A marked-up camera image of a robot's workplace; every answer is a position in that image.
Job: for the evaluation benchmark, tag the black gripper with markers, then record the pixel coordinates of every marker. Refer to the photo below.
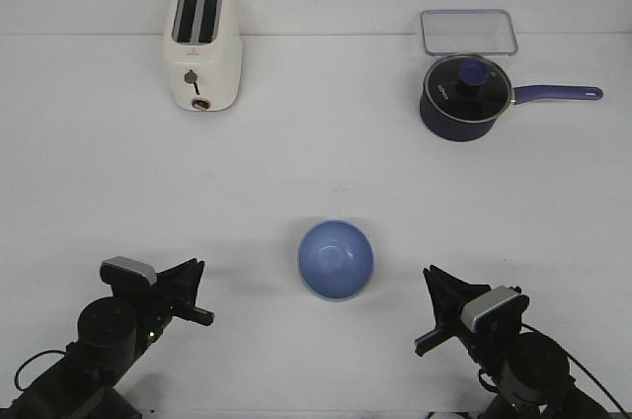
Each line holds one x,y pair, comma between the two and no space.
176,296
449,295

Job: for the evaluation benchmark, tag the blue bowl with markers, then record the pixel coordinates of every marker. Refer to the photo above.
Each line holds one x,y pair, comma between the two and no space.
335,260

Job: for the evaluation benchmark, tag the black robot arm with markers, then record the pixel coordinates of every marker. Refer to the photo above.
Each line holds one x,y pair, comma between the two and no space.
113,333
528,372

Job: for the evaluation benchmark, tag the dark blue saucepan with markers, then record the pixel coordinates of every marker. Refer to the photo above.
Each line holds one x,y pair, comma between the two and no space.
453,130

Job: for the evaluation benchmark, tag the glass pot lid blue knob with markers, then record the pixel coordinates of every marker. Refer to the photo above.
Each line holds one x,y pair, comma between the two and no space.
468,88

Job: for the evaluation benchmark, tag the white two-slot toaster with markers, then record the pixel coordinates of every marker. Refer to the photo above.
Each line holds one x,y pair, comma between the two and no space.
202,54

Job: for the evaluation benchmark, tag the clear rectangular container lid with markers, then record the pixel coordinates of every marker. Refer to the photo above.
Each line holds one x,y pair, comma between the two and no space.
483,31

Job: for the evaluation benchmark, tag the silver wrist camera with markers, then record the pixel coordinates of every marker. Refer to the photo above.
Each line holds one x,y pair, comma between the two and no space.
502,304
128,272

